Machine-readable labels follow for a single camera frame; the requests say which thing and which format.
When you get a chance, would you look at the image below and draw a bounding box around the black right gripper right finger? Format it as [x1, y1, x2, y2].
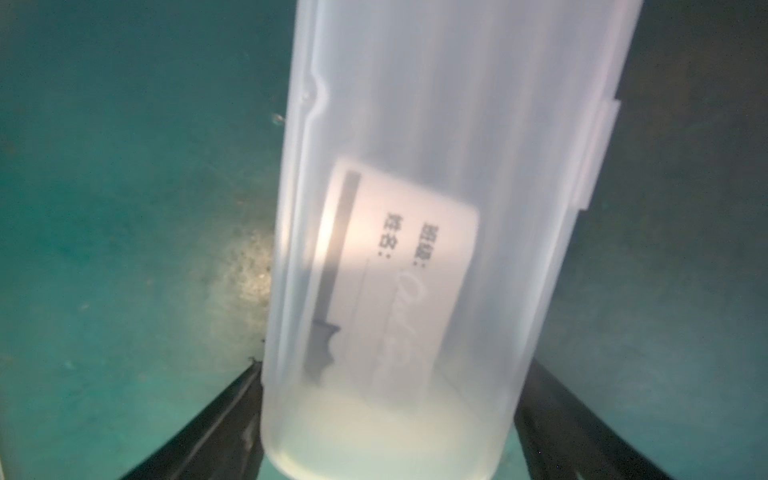
[514, 360, 671, 480]

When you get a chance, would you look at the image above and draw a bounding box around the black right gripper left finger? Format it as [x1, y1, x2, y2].
[124, 359, 264, 479]

